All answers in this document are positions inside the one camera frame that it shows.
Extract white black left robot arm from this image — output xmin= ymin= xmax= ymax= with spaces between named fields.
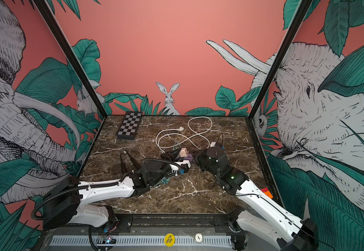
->
xmin=31 ymin=159 xmax=191 ymax=233

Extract white slotted rail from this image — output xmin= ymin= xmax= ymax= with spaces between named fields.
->
xmin=49 ymin=235 xmax=232 ymax=247

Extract black white checkerboard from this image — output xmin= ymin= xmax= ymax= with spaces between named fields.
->
xmin=117 ymin=111 xmax=143 ymax=140

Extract multicolour puzzle cube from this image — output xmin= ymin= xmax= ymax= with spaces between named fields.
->
xmin=261 ymin=188 xmax=273 ymax=199

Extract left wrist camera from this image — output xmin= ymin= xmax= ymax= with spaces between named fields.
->
xmin=176 ymin=160 xmax=191 ymax=174

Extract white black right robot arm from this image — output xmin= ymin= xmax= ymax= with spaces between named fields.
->
xmin=193 ymin=146 xmax=319 ymax=251

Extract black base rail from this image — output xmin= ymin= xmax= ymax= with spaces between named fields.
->
xmin=106 ymin=214 xmax=295 ymax=234

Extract purple power strip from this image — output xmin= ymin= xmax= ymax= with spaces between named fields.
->
xmin=184 ymin=153 xmax=194 ymax=163

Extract pink cube block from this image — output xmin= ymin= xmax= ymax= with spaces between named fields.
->
xmin=178 ymin=147 xmax=189 ymax=158

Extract yellow round sticker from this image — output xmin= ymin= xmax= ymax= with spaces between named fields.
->
xmin=164 ymin=233 xmax=176 ymax=247

